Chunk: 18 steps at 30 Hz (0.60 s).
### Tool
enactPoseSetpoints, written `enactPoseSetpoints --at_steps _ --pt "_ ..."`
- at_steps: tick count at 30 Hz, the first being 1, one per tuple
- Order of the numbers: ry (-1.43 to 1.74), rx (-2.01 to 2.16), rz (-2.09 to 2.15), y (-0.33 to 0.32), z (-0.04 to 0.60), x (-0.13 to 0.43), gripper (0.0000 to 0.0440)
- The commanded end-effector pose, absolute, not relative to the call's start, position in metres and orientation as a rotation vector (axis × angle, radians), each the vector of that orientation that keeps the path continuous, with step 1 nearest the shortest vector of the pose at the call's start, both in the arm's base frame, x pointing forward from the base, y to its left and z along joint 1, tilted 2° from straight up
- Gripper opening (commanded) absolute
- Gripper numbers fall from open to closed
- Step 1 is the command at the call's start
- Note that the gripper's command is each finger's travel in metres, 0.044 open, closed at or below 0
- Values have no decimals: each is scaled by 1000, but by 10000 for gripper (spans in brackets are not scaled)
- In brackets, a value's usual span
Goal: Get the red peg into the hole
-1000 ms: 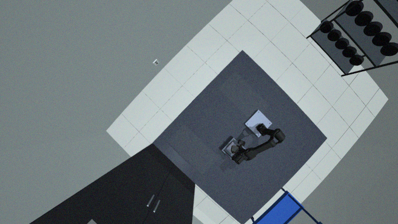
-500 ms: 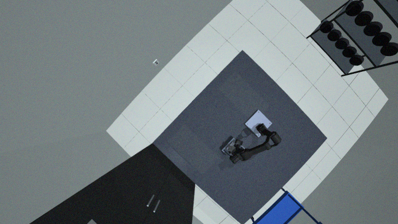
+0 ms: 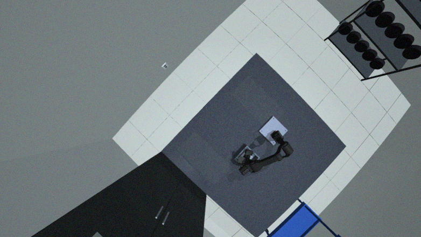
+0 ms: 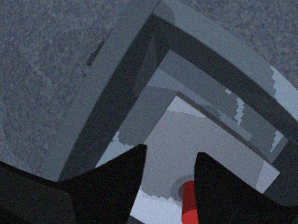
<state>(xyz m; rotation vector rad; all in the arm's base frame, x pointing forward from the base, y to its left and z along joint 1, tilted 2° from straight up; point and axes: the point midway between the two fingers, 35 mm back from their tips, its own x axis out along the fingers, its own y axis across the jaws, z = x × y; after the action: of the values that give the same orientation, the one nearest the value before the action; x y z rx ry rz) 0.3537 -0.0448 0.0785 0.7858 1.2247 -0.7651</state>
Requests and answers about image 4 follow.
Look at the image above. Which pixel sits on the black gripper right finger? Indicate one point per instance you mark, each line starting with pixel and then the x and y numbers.
pixel 223 198

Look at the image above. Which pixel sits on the red peg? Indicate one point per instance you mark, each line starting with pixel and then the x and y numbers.
pixel 188 210

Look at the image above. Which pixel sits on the grey open box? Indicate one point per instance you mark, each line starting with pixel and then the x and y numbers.
pixel 160 47

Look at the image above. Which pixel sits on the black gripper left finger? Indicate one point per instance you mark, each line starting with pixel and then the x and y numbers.
pixel 103 195

